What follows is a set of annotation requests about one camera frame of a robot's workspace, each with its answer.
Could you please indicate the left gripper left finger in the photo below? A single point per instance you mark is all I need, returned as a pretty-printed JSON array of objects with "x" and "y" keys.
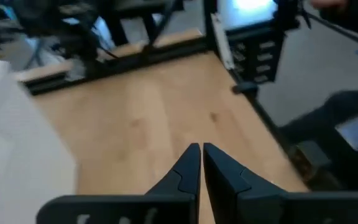
[{"x": 135, "y": 208}]

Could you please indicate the bright white screen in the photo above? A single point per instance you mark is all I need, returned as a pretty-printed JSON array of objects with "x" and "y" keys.
[{"x": 250, "y": 9}]

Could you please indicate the black table edge clamp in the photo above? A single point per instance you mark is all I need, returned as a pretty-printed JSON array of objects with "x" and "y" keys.
[{"x": 244, "y": 87}]

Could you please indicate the black metal table frame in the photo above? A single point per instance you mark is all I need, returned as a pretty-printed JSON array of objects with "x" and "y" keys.
[{"x": 166, "y": 54}]

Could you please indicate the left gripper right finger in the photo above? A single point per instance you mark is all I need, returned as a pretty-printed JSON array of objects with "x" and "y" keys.
[{"x": 259, "y": 208}]

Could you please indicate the white label strip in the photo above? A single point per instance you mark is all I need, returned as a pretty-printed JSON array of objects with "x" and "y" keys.
[{"x": 222, "y": 43}]

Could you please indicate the white perforated plastic basket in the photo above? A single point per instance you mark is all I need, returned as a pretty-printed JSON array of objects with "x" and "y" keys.
[{"x": 11, "y": 140}]

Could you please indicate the person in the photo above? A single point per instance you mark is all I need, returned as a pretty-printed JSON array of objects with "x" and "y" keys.
[{"x": 322, "y": 118}]

